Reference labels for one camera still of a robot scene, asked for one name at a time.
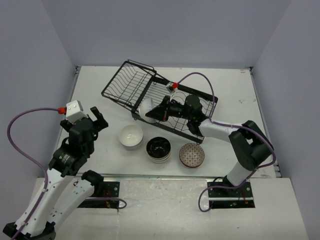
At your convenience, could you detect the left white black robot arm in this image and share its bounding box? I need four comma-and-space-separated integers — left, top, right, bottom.
3, 102, 109, 240

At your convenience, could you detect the tan bowl with leaf motif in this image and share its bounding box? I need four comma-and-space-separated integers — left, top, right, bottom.
151, 158, 168, 164

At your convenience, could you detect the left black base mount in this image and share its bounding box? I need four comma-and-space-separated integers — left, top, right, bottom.
78, 181, 120, 209

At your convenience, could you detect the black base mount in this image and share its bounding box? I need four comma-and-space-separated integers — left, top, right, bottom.
207, 179, 255, 209
78, 181, 120, 209

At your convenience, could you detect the purple cable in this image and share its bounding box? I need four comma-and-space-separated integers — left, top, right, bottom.
6, 107, 128, 237
178, 72, 277, 213

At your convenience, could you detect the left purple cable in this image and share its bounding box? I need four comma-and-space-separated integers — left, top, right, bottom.
6, 107, 128, 237

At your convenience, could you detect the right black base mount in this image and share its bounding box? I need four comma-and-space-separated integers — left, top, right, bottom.
207, 179, 255, 209

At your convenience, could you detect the plain tan bowl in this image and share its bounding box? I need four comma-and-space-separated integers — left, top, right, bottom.
148, 153, 171, 160

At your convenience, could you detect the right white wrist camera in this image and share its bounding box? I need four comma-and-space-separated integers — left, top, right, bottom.
165, 82, 179, 95

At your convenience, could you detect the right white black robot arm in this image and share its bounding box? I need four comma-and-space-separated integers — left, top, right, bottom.
138, 95, 276, 197

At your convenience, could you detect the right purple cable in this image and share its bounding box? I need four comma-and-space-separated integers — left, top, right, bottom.
178, 72, 277, 213

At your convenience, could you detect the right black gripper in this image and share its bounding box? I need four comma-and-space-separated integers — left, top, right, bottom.
146, 96, 193, 123

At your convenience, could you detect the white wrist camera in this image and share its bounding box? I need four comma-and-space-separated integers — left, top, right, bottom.
65, 100, 88, 124
165, 82, 179, 95

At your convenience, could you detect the black wire dish rack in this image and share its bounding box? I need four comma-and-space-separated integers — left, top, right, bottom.
101, 60, 204, 144

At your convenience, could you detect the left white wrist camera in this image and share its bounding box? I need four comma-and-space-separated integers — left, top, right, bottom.
65, 100, 88, 124

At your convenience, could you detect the red patterned bowl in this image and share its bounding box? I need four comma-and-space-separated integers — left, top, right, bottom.
178, 143, 205, 168

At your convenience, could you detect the white bowl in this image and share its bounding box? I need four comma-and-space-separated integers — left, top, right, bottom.
123, 143, 142, 151
138, 97, 156, 123
118, 124, 144, 148

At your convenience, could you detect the black glazed tan bowl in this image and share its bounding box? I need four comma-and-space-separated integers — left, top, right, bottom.
146, 136, 171, 158

